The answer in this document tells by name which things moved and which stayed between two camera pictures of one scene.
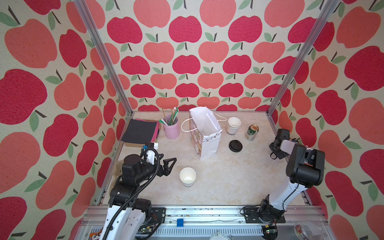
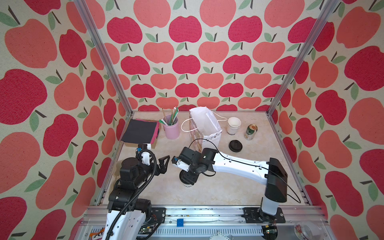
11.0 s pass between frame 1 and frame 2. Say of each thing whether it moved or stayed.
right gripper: moved
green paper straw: stayed
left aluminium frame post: stayed
